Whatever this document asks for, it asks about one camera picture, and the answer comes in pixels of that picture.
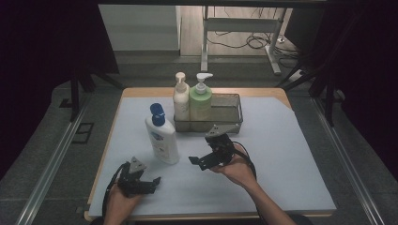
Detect black floor cables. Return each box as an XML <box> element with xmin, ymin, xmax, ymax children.
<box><xmin>206</xmin><ymin>7</ymin><xmax>301</xmax><ymax>68</ymax></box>

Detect black stand legs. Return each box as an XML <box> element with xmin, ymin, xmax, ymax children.
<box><xmin>275</xmin><ymin>18</ymin><xmax>345</xmax><ymax>128</ymax></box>
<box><xmin>69</xmin><ymin>64</ymin><xmax>126</xmax><ymax>124</ymax></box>

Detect aluminium rail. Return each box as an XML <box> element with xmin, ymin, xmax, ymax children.
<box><xmin>15</xmin><ymin>93</ymin><xmax>93</xmax><ymax>225</ymax></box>
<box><xmin>311</xmin><ymin>97</ymin><xmax>387</xmax><ymax>225</ymax></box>

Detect person's right hand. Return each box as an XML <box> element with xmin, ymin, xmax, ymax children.
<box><xmin>209</xmin><ymin>142</ymin><xmax>259</xmax><ymax>190</ymax></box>

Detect white metal stand frame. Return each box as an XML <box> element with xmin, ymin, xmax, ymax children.
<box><xmin>200</xmin><ymin>6</ymin><xmax>283</xmax><ymax>76</ymax></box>

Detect cream pump bottle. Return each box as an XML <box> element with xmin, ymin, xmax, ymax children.
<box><xmin>172</xmin><ymin>71</ymin><xmax>191</xmax><ymax>132</ymax></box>

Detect green bottle with white pump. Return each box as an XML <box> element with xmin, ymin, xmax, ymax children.
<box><xmin>189</xmin><ymin>72</ymin><xmax>215</xmax><ymax>132</ymax></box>

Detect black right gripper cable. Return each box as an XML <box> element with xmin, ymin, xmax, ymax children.
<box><xmin>232</xmin><ymin>141</ymin><xmax>267</xmax><ymax>225</ymax></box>

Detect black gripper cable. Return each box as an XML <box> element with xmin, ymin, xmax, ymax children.
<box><xmin>232</xmin><ymin>141</ymin><xmax>267</xmax><ymax>225</ymax></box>
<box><xmin>100</xmin><ymin>161</ymin><xmax>131</xmax><ymax>225</ymax></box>

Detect white cabinet panel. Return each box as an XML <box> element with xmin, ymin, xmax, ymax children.
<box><xmin>98</xmin><ymin>4</ymin><xmax>182</xmax><ymax>53</ymax></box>

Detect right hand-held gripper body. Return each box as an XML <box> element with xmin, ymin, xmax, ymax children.
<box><xmin>200</xmin><ymin>124</ymin><xmax>240</xmax><ymax>172</ymax></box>

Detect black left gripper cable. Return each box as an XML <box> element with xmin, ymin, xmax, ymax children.
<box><xmin>100</xmin><ymin>161</ymin><xmax>131</xmax><ymax>225</ymax></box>

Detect black curtain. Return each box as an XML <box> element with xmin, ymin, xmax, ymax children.
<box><xmin>283</xmin><ymin>3</ymin><xmax>398</xmax><ymax>176</ymax></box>
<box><xmin>0</xmin><ymin>0</ymin><xmax>120</xmax><ymax>181</ymax></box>

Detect white table sheet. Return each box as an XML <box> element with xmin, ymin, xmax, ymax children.
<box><xmin>88</xmin><ymin>96</ymin><xmax>337</xmax><ymax>219</ymax></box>

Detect person's left hand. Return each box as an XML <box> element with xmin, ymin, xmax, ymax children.
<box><xmin>103</xmin><ymin>184</ymin><xmax>144</xmax><ymax>225</ymax></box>

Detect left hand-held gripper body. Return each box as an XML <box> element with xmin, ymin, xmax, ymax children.
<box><xmin>116</xmin><ymin>156</ymin><xmax>155</xmax><ymax>199</ymax></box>

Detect wire mesh basket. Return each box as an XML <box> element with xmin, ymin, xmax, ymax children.
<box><xmin>173</xmin><ymin>92</ymin><xmax>244</xmax><ymax>135</ymax></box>

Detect white bottle with blue pump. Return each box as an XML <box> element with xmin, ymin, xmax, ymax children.
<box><xmin>145</xmin><ymin>102</ymin><xmax>181</xmax><ymax>166</ymax></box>

